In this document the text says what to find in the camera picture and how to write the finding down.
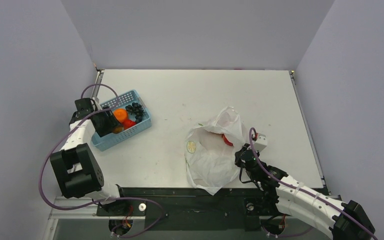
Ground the red fake fruit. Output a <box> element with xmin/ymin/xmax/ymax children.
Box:
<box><xmin>122</xmin><ymin>119</ymin><xmax>137</xmax><ymax>130</ymax></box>

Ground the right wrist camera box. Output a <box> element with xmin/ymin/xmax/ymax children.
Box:
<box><xmin>251</xmin><ymin>132</ymin><xmax>268</xmax><ymax>152</ymax></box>

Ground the aluminium frame rail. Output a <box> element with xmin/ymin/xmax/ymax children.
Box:
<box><xmin>48</xmin><ymin>196</ymin><xmax>113</xmax><ymax>220</ymax></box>

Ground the white plastic bag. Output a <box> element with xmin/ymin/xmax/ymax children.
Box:
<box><xmin>184</xmin><ymin>106</ymin><xmax>249</xmax><ymax>196</ymax></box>

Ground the brown fake kiwi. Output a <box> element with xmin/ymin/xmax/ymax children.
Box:
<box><xmin>112</xmin><ymin>125</ymin><xmax>124</xmax><ymax>134</ymax></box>

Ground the red fake apple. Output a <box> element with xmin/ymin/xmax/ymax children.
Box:
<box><xmin>221</xmin><ymin>134</ymin><xmax>234</xmax><ymax>147</ymax></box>

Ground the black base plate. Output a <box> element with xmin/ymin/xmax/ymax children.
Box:
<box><xmin>96</xmin><ymin>187</ymin><xmax>281</xmax><ymax>232</ymax></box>

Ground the blue plastic basket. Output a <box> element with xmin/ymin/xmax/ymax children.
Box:
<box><xmin>91</xmin><ymin>89</ymin><xmax>152</xmax><ymax>152</ymax></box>

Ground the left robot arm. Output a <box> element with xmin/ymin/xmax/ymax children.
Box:
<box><xmin>49</xmin><ymin>97</ymin><xmax>129</xmax><ymax>215</ymax></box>

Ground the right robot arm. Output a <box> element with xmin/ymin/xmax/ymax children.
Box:
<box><xmin>234</xmin><ymin>144</ymin><xmax>376</xmax><ymax>240</ymax></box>

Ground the black fake grape bunch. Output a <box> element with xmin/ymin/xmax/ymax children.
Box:
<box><xmin>125</xmin><ymin>102</ymin><xmax>145</xmax><ymax>122</ymax></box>

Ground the orange fake fruit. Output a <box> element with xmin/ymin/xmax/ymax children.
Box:
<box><xmin>113</xmin><ymin>108</ymin><xmax>129</xmax><ymax>123</ymax></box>

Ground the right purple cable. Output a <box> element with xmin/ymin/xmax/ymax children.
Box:
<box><xmin>248</xmin><ymin>127</ymin><xmax>378</xmax><ymax>240</ymax></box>

